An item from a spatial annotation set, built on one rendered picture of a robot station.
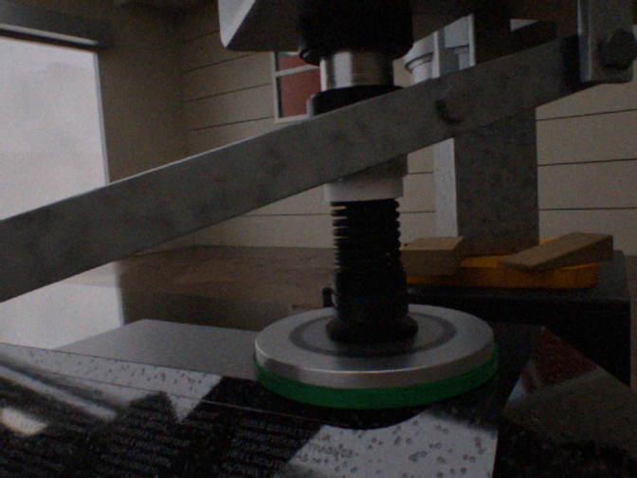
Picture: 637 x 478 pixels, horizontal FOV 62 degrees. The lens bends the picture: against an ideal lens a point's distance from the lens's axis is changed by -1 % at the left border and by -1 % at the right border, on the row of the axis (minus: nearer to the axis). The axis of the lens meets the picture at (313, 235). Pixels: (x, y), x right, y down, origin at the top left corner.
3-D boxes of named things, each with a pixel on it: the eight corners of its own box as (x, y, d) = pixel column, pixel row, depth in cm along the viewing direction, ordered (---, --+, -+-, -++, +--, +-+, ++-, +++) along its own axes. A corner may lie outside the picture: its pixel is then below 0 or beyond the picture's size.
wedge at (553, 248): (574, 254, 114) (573, 231, 113) (613, 260, 104) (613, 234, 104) (497, 265, 107) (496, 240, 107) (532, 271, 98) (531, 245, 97)
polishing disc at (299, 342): (391, 413, 34) (390, 395, 34) (209, 352, 50) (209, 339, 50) (536, 333, 49) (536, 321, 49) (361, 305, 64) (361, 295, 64)
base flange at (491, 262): (419, 250, 163) (418, 234, 162) (600, 251, 139) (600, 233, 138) (351, 282, 120) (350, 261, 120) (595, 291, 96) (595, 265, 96)
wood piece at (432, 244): (419, 259, 121) (418, 237, 120) (464, 259, 117) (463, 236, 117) (400, 275, 103) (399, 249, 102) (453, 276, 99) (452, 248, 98)
